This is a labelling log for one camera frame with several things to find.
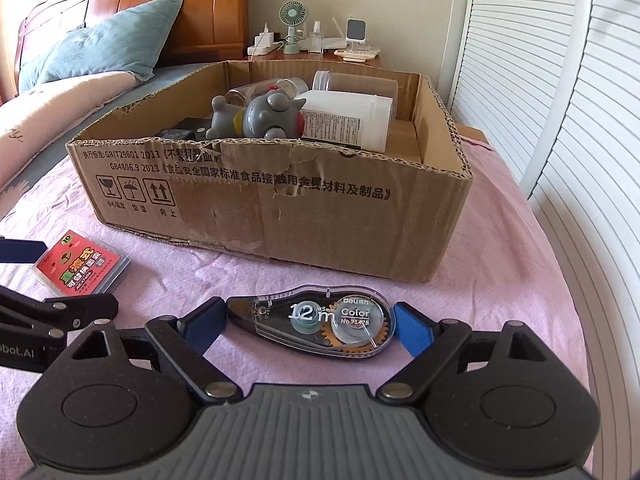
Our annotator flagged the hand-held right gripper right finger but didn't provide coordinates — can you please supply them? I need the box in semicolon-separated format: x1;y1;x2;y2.
377;301;561;403

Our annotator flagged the translucent white labelled bottle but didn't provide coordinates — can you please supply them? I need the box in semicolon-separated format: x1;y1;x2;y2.
299;89;396;153

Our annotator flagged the red pen refill pack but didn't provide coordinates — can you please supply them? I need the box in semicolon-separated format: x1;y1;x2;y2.
31;230;132;295

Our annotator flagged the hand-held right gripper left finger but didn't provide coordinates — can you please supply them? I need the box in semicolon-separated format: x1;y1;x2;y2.
70;296;236;403

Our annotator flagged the white screen device on stand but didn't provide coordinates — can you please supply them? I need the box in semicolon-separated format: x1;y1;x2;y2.
346;15;368;43

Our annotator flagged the blue pillow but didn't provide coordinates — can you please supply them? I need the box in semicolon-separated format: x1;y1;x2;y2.
19;0;185;93

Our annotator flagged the wooden nightstand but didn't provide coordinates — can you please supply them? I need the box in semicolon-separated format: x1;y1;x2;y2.
245;45;388;70

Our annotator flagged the black power bank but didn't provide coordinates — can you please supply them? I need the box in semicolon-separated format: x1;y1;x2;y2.
172;117;213;142

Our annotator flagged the cardboard box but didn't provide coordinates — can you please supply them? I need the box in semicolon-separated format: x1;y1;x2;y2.
65;59;474;285

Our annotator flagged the glass jar with yellow contents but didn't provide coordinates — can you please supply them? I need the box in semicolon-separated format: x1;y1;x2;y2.
225;76;311;108

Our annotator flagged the white louvered door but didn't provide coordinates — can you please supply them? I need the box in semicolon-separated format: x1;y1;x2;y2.
520;0;640;411
447;0;596;196

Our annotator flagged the clear plastic jar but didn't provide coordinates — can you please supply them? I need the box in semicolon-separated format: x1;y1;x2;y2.
311;70;399;121

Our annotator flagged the green desk fan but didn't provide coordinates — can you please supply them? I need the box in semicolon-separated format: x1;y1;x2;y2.
279;1;306;55

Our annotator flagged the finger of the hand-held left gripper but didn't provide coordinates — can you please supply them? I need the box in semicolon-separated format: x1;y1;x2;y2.
0;239;48;263
0;285;120;348

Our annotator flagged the clear correction tape dispenser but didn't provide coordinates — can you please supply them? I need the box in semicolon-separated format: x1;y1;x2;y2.
226;284;396;361

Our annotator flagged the pink blanket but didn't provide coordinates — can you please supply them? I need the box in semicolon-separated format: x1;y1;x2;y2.
0;135;601;480

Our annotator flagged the wooden headboard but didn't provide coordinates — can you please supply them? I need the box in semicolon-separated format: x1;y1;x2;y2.
0;0;253;106

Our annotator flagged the blue-grey printed bedsheet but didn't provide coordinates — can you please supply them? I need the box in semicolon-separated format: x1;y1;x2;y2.
0;62;216;221

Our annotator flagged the grey cartoon toy figure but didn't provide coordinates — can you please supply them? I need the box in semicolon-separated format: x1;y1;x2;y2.
206;87;307;141

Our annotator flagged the white router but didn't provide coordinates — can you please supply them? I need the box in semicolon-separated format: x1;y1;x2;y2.
300;35;351;52

